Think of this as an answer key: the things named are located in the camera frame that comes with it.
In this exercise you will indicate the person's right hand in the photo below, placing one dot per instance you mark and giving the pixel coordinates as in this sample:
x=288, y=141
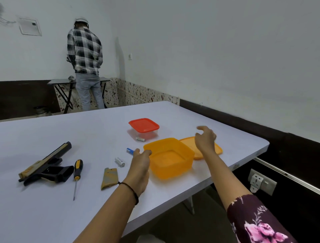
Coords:
x=206, y=140

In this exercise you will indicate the person's left hand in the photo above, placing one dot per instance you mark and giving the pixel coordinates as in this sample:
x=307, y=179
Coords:
x=138, y=172

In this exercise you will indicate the person's right thumb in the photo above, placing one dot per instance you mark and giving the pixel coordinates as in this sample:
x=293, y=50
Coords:
x=197, y=139

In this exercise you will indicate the person's left thumb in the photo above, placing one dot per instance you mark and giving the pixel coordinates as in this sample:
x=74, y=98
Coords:
x=147, y=152

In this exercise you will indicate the person's right forearm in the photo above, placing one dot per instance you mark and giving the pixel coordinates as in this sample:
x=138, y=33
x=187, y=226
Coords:
x=223, y=177

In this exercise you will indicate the person's left forearm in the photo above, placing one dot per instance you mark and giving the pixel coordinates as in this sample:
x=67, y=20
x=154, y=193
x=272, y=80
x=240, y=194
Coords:
x=110, y=217

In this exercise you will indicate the orange plastic lid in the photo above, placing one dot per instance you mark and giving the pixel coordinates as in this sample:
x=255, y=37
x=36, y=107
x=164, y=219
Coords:
x=190, y=144

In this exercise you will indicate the small silver battery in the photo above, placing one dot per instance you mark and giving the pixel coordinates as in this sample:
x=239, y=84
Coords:
x=140, y=139

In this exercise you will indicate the blue cylindrical battery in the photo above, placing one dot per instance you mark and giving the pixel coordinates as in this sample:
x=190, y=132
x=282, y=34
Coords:
x=129, y=151

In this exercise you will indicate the orange plastic container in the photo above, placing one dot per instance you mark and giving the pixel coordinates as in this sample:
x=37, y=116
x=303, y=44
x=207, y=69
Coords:
x=170, y=160

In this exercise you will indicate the clear container with red lid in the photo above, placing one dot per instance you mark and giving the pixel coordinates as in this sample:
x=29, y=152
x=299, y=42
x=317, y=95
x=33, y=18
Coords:
x=144, y=126

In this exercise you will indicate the white cylindrical battery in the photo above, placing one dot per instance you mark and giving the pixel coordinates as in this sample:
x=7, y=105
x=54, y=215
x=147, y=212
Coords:
x=120, y=162

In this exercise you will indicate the gold battery cover piece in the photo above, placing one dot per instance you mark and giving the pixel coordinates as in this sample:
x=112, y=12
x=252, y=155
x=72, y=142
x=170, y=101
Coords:
x=109, y=178

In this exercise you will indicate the white table leg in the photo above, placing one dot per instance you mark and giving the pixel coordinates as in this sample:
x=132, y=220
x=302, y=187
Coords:
x=190, y=205

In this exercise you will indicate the yellow and black screwdriver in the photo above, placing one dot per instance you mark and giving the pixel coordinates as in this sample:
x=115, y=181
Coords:
x=77, y=170

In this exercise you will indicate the white plug adapter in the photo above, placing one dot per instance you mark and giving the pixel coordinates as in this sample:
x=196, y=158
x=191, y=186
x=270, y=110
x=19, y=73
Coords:
x=256, y=182

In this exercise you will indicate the black and gold toy gun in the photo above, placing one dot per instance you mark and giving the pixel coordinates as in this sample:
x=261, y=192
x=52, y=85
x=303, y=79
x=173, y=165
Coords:
x=47, y=167

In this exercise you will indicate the floral dark sleeve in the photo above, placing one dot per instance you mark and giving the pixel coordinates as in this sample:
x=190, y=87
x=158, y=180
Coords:
x=257, y=222

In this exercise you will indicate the small grey object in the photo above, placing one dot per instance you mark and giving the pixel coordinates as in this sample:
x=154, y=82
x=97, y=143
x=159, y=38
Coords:
x=71, y=78

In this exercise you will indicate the dark folding table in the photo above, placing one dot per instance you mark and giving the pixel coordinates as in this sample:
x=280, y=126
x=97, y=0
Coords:
x=60, y=82

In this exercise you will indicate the metal pot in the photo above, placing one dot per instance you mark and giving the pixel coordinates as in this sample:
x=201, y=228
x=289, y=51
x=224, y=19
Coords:
x=42, y=111

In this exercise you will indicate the grey wall socket plate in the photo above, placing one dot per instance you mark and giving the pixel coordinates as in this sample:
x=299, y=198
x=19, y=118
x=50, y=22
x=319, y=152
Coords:
x=270, y=185

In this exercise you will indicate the white wall switch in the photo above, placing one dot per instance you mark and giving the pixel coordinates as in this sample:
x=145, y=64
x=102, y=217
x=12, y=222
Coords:
x=130, y=56

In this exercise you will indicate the metal wall rail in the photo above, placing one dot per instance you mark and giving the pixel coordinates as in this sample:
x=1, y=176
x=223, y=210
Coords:
x=287, y=176

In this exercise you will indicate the white wall panel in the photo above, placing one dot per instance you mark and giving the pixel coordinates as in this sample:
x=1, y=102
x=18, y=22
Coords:
x=29, y=26

